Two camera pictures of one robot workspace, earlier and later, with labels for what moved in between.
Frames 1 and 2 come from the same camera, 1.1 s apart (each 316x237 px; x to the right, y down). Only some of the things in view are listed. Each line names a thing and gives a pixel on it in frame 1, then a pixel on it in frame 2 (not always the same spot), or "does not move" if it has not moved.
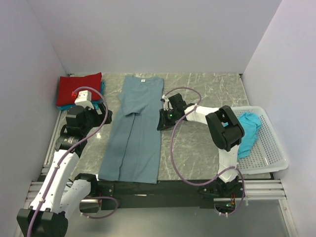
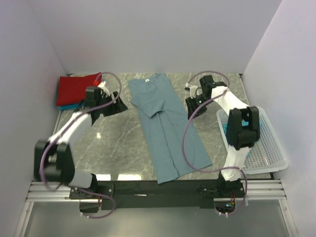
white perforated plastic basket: (267, 154) does not move
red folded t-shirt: (67, 84) does not move
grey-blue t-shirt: (132, 149) -> (163, 116)
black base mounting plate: (136, 194) does not move
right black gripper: (163, 123) -> (191, 106)
